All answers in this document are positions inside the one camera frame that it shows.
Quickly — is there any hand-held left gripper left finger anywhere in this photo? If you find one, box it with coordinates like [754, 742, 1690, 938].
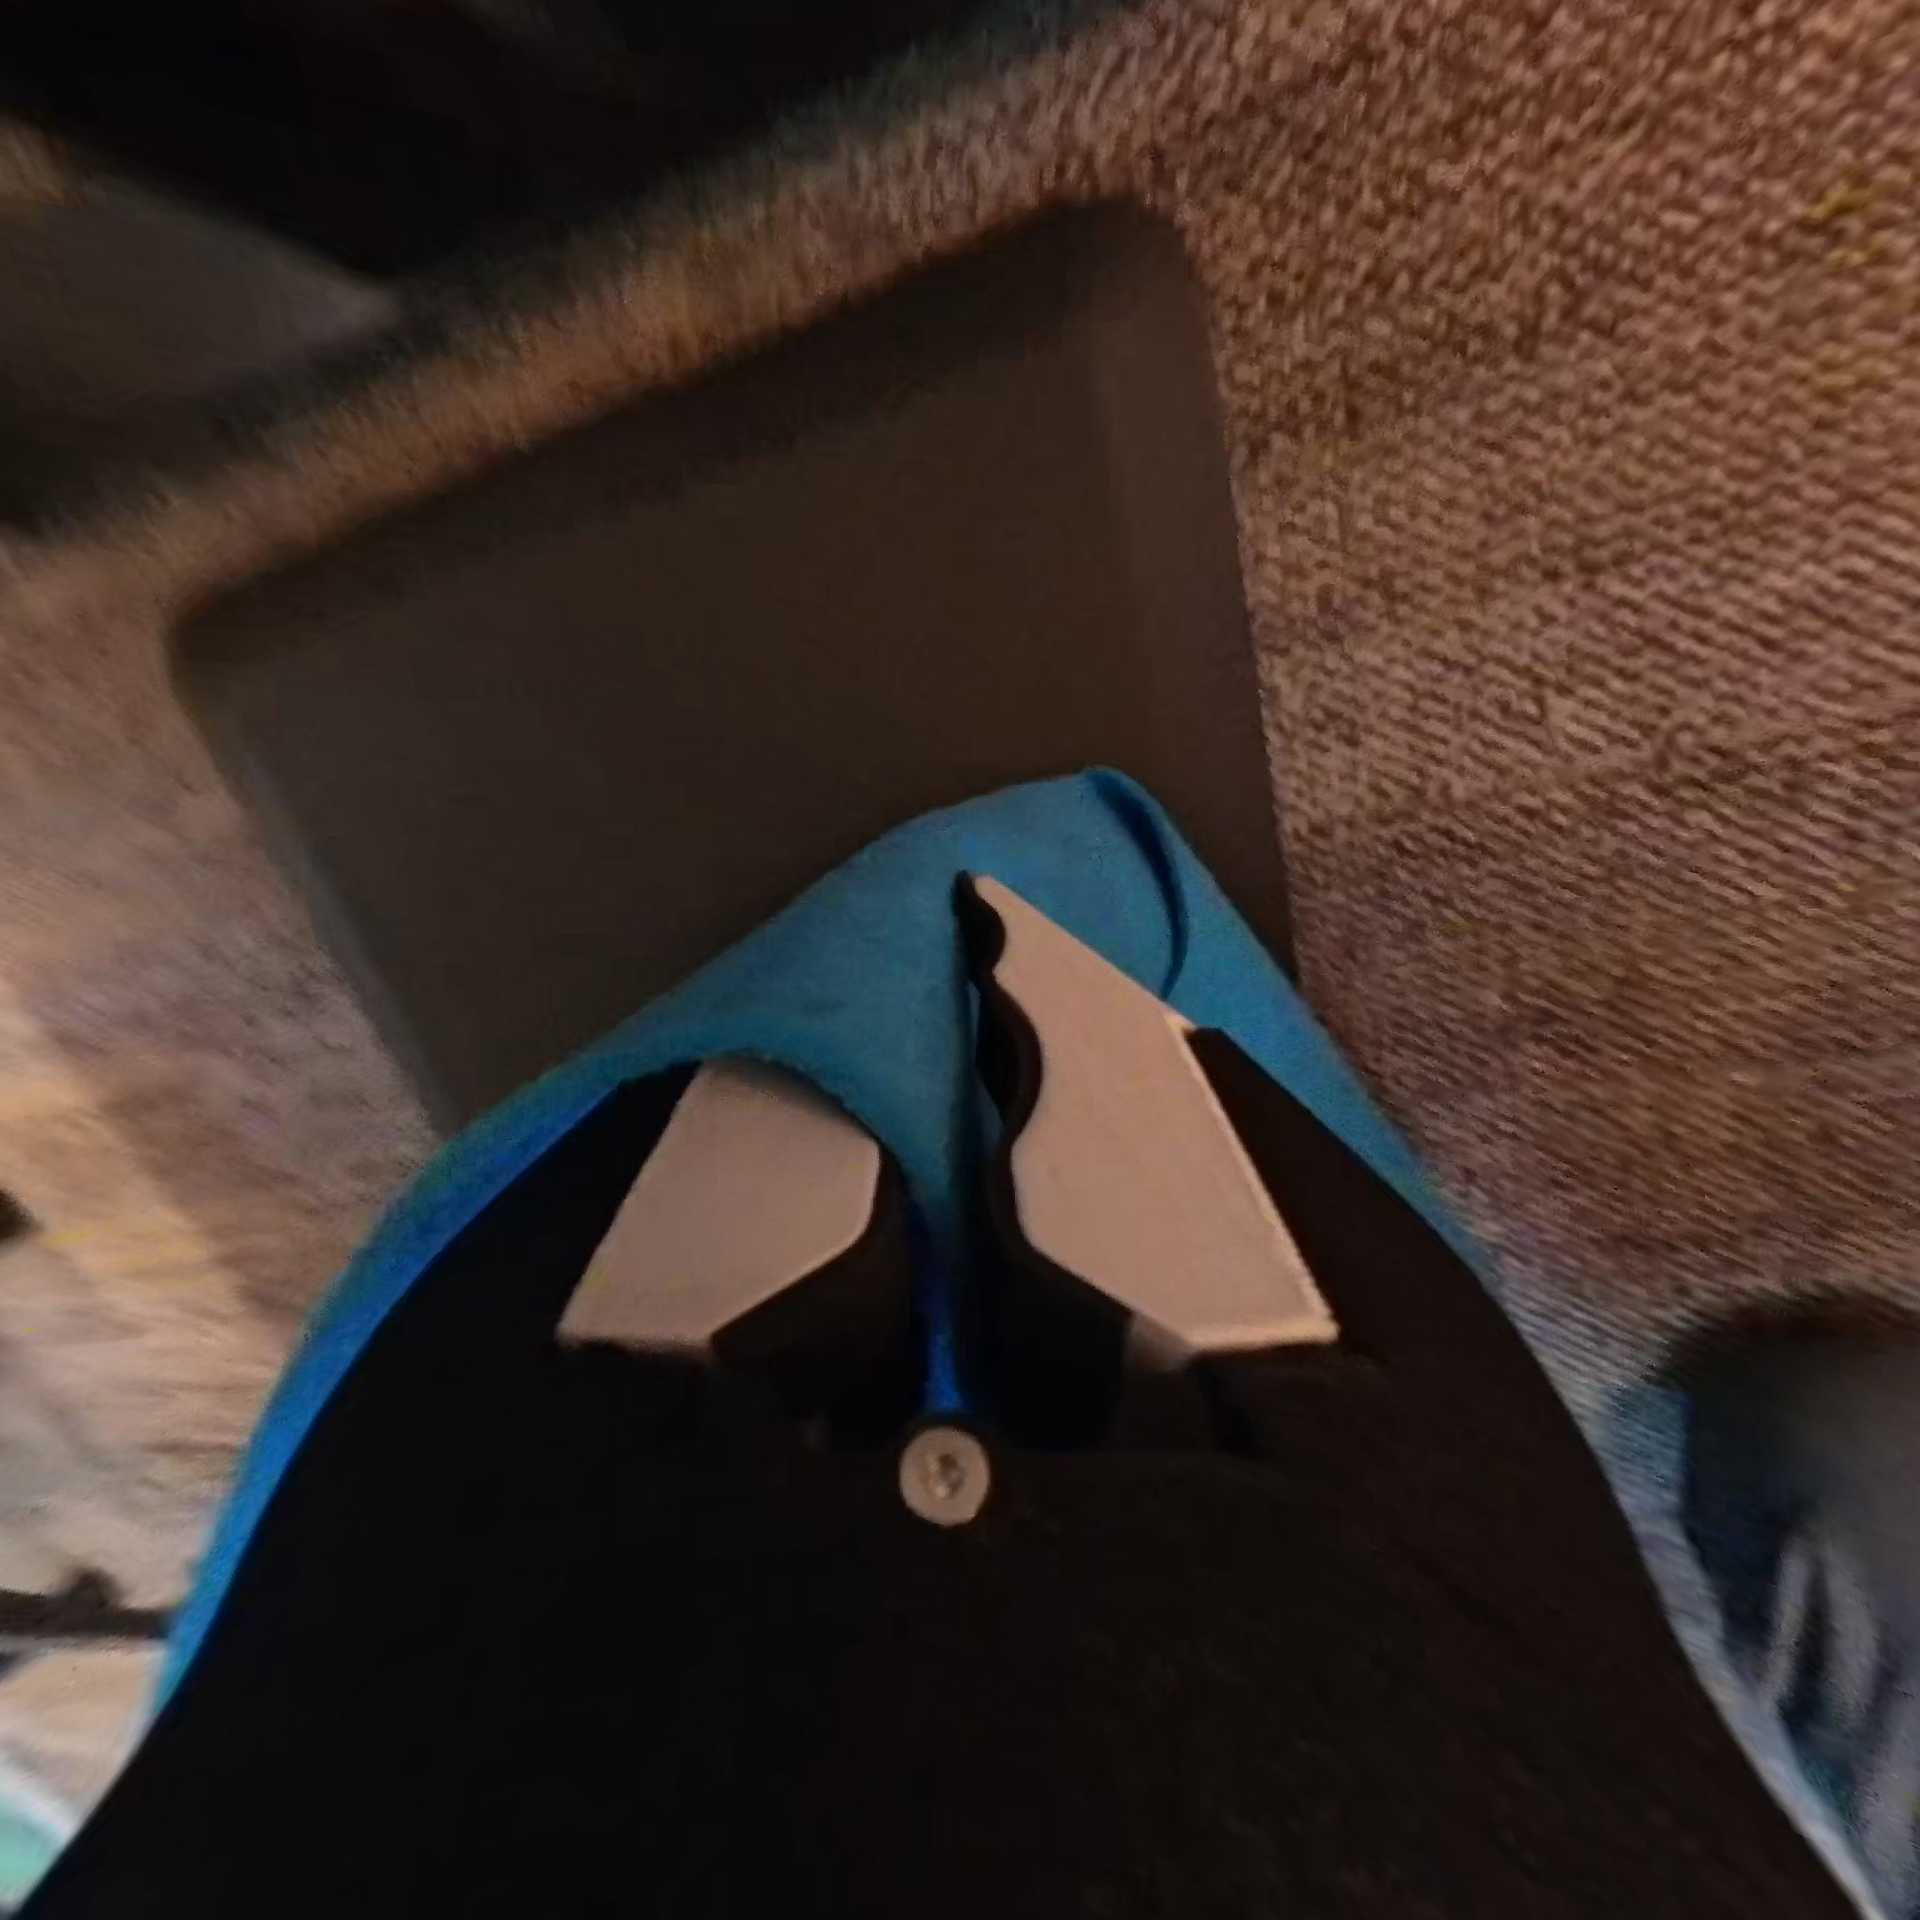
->
[555, 1053, 911, 1353]

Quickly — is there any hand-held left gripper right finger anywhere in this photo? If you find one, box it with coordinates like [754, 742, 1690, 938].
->
[954, 874, 1341, 1375]

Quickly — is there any dark grey floor bin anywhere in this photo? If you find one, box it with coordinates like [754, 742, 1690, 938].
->
[168, 193, 1301, 1139]

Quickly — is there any person's dark shoe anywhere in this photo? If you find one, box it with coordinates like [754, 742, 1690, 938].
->
[1666, 1295, 1920, 1845]

